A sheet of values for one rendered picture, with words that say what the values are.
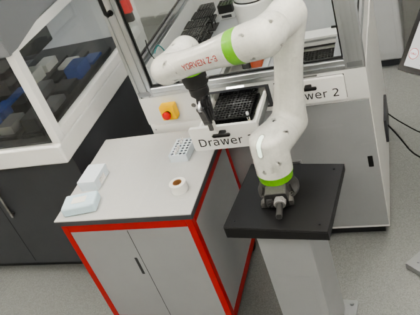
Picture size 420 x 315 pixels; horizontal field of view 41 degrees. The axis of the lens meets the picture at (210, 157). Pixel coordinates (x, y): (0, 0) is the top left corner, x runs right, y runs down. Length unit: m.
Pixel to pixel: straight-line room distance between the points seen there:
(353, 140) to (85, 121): 1.28
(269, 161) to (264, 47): 0.42
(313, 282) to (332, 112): 0.73
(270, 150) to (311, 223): 0.27
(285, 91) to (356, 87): 0.54
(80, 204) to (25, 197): 0.78
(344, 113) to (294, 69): 0.63
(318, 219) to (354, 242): 1.05
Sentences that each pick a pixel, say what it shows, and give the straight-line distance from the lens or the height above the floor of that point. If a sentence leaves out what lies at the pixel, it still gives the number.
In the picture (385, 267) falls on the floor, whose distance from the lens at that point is 2.78.
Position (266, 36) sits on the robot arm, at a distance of 1.64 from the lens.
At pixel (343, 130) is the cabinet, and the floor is 0.65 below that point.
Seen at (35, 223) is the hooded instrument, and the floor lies 0.38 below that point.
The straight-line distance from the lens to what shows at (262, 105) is 2.37.
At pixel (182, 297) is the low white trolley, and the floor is 0.26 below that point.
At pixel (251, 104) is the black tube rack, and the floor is 0.90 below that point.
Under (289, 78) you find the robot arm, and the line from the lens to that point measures 1.89.
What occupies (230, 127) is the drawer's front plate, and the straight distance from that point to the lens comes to 2.22.
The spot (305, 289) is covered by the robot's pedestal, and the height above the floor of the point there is 0.38.
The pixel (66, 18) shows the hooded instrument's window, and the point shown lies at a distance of 2.90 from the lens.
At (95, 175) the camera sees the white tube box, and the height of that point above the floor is 0.81.
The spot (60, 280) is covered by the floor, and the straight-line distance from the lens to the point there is 3.39.
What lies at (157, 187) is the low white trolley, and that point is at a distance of 2.33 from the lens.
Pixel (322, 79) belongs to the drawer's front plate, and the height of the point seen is 0.92.
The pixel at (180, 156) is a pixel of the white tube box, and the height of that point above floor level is 0.79.
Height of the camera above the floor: 2.06
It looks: 33 degrees down
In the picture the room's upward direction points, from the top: 20 degrees counter-clockwise
